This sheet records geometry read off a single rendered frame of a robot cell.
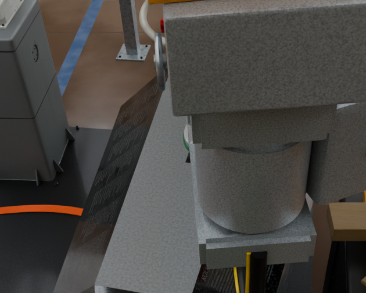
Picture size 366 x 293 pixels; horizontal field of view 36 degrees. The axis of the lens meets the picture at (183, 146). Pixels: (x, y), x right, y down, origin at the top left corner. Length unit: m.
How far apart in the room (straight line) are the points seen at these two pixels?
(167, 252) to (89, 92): 2.22
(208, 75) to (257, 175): 0.26
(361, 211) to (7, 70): 1.64
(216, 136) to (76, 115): 2.65
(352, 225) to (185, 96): 1.02
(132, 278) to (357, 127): 0.76
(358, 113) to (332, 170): 0.11
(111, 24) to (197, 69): 3.67
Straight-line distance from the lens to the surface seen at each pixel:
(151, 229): 1.52
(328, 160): 0.91
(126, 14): 3.70
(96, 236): 1.62
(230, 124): 0.76
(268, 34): 0.61
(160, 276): 1.42
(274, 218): 0.92
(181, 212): 1.55
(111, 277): 1.44
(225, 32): 0.60
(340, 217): 1.60
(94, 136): 3.18
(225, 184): 0.87
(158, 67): 1.38
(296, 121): 0.77
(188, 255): 1.46
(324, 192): 0.96
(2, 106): 2.73
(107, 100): 3.46
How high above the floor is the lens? 2.01
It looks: 41 degrees down
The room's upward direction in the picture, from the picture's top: 4 degrees counter-clockwise
